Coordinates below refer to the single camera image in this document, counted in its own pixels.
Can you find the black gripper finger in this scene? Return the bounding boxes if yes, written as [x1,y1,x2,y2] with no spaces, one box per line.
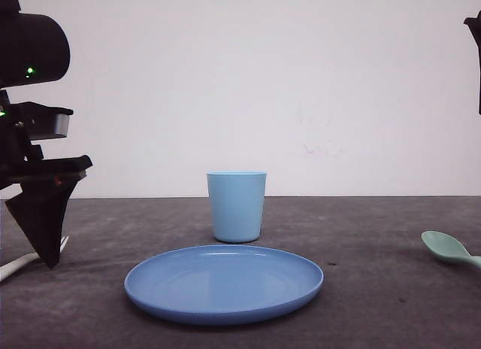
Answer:
[5,174,83,269]

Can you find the light blue plastic cup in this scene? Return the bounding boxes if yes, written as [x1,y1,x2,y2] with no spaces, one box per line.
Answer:
[207,171,267,243]

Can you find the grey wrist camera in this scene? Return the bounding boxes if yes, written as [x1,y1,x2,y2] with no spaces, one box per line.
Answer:
[29,111,72,141]

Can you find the white plastic fork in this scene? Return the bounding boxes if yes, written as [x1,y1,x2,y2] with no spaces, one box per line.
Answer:
[0,235,71,284]

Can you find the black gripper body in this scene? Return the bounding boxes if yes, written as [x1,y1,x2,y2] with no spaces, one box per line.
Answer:
[1,90,92,188]

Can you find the mint green plastic spoon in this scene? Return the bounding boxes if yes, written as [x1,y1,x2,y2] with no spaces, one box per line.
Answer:
[421,230,480,269]

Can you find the blue plastic plate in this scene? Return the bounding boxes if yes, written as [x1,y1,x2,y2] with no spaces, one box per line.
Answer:
[124,244,324,326]

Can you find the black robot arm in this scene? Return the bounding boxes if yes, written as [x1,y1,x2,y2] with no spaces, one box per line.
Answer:
[463,11,481,114]
[1,0,92,269]

